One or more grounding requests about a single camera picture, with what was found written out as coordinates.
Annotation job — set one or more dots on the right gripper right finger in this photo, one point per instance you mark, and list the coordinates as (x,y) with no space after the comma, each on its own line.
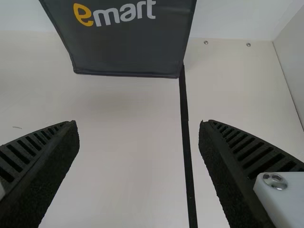
(237,171)

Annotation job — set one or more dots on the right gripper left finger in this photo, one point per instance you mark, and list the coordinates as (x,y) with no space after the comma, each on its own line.
(42,171)

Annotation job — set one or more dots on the black strip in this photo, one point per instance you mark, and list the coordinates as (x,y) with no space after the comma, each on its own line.
(187,142)

